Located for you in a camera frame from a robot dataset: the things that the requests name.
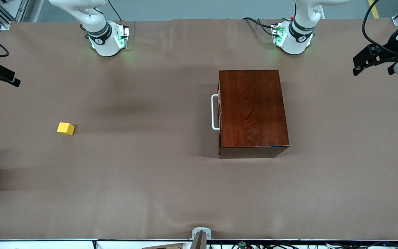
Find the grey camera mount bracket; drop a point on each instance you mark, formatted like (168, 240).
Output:
(201, 235)

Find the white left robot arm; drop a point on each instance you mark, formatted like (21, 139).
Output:
(294, 46)

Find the yellow block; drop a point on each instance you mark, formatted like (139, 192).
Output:
(65, 128)

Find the tan wooden board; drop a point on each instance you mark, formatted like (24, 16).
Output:
(162, 246)

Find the white table edge rail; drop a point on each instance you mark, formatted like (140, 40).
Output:
(29, 245)

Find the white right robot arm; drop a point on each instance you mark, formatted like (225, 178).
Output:
(104, 48)

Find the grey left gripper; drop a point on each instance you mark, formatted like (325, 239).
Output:
(387, 54)

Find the brown table cover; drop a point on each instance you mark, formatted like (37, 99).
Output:
(150, 190)

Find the dark wooden drawer cabinet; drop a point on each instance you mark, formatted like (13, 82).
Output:
(254, 114)

